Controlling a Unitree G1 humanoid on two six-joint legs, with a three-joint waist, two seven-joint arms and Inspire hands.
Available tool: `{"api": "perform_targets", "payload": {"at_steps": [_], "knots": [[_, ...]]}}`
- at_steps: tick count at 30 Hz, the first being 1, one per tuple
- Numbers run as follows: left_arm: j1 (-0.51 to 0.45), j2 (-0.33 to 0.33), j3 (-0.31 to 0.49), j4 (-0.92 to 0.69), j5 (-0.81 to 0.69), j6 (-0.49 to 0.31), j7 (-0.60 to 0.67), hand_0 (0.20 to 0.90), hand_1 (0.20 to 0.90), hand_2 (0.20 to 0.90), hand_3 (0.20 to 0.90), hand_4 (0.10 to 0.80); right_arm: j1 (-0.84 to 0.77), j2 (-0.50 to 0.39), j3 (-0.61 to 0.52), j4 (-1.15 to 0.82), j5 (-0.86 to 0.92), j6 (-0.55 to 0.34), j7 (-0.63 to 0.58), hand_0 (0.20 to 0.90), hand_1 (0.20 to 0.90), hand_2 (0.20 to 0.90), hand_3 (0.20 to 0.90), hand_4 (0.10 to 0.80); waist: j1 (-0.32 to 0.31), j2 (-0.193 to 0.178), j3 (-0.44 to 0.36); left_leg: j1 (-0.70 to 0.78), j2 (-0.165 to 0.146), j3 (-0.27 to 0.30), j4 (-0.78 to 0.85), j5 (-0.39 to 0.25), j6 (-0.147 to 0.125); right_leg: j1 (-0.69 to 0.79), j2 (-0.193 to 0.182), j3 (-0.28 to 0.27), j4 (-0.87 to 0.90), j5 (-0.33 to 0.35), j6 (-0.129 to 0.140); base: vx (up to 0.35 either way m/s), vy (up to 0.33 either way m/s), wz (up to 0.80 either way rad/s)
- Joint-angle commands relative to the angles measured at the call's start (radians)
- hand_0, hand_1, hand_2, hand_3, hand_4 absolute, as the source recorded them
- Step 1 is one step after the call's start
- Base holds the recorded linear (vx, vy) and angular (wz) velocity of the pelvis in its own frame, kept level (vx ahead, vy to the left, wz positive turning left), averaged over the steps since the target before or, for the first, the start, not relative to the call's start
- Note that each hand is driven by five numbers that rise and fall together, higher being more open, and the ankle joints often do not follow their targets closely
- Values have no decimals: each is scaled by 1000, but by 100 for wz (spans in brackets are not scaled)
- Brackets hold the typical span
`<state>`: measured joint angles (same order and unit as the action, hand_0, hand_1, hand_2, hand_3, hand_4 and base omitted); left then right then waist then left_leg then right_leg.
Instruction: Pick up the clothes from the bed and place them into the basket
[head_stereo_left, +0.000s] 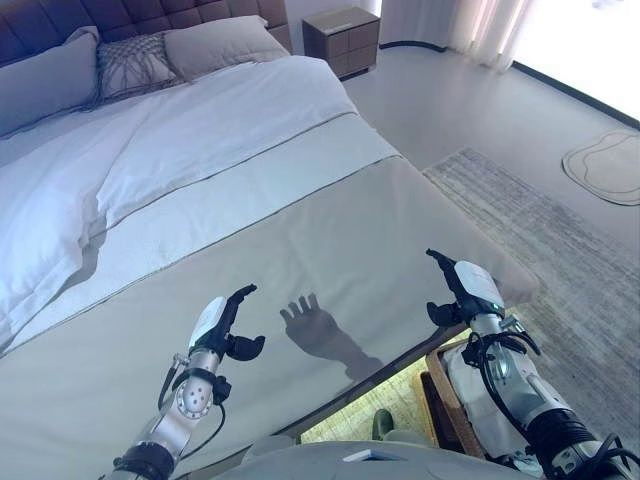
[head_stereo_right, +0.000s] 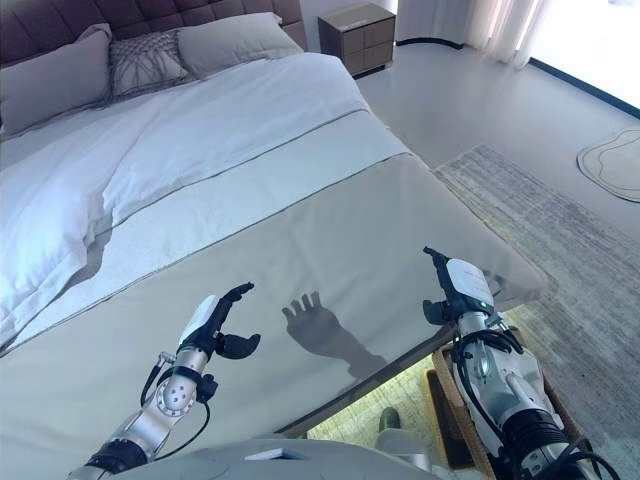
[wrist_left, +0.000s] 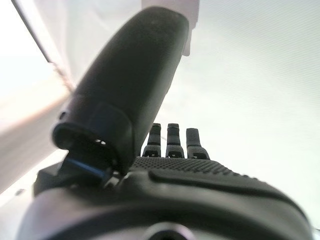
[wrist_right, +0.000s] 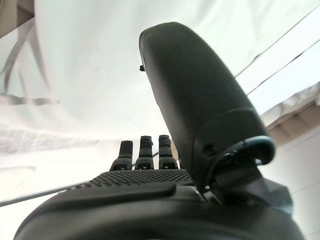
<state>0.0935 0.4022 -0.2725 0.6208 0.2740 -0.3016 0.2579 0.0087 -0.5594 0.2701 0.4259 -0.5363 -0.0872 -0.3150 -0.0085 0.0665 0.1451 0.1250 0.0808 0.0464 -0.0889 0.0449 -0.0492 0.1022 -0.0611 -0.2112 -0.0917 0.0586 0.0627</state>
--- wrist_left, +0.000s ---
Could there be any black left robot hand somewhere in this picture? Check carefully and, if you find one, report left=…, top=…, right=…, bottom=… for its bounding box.
left=14, top=6, right=314, bottom=240

